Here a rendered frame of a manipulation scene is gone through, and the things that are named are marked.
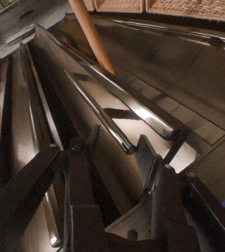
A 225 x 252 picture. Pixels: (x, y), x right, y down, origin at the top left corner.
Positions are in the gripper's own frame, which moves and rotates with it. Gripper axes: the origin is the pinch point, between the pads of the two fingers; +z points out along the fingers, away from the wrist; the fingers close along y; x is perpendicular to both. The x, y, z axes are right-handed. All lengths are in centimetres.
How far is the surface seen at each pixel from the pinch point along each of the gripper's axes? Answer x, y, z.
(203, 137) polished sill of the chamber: 1.4, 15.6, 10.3
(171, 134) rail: 2.5, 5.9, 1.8
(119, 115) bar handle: 1.6, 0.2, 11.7
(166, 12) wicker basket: 37, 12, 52
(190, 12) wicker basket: 36, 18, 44
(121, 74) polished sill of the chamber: 10.0, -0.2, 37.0
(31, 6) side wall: 151, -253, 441
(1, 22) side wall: 93, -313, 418
